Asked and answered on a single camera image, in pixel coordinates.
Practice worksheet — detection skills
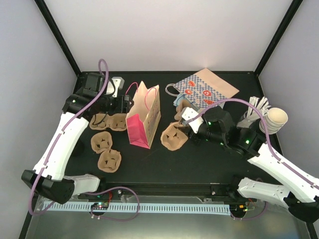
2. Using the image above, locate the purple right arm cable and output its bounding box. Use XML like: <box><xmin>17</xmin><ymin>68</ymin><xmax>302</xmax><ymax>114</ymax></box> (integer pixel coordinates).
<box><xmin>187</xmin><ymin>99</ymin><xmax>319</xmax><ymax>187</ymax></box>

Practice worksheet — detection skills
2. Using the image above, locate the blue checkered bakery paper bag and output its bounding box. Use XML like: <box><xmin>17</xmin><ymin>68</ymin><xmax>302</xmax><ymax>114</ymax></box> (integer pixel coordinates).
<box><xmin>167</xmin><ymin>68</ymin><xmax>239</xmax><ymax>109</ymax></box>

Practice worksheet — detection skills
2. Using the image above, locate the light blue paper bag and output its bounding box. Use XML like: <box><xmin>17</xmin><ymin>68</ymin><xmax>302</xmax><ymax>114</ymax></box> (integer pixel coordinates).
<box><xmin>173</xmin><ymin>94</ymin><xmax>191</xmax><ymax>107</ymax></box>

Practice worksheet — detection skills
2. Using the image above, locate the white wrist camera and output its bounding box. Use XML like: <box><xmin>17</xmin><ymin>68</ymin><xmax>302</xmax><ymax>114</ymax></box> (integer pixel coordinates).
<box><xmin>181</xmin><ymin>107</ymin><xmax>203</xmax><ymax>125</ymax></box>
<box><xmin>107</xmin><ymin>77</ymin><xmax>125</xmax><ymax>98</ymax></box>

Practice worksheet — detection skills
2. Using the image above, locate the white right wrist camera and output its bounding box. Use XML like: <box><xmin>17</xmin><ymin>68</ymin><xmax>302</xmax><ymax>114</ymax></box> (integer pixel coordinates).
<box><xmin>181</xmin><ymin>107</ymin><xmax>203</xmax><ymax>125</ymax></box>

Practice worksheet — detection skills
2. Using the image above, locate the tall white paper cup stack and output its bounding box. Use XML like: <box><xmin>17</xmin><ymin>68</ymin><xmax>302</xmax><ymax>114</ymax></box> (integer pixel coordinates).
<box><xmin>264</xmin><ymin>108</ymin><xmax>288</xmax><ymax>135</ymax></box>

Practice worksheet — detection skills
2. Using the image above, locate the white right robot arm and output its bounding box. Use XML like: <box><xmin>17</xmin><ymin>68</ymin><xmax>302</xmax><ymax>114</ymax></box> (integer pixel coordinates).
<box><xmin>181</xmin><ymin>107</ymin><xmax>319</xmax><ymax>223</ymax></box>

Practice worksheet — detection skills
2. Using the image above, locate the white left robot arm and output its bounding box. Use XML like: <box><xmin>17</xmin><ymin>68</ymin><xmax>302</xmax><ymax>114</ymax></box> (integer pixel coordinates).
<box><xmin>21</xmin><ymin>73</ymin><xmax>134</xmax><ymax>204</ymax></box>

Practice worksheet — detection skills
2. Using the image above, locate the cream pink Cakes paper bag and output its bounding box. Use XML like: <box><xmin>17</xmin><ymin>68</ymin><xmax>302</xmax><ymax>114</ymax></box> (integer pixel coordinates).
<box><xmin>126</xmin><ymin>82</ymin><xmax>161</xmax><ymax>149</ymax></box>

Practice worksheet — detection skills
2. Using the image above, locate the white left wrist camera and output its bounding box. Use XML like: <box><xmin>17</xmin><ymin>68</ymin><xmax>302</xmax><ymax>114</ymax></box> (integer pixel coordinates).
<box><xmin>107</xmin><ymin>77</ymin><xmax>125</xmax><ymax>98</ymax></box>

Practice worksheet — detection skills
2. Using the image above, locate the white slotted cable rail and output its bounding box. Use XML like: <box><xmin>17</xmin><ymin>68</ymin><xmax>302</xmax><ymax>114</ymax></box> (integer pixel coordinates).
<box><xmin>40</xmin><ymin>201</ymin><xmax>248</xmax><ymax>216</ymax></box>

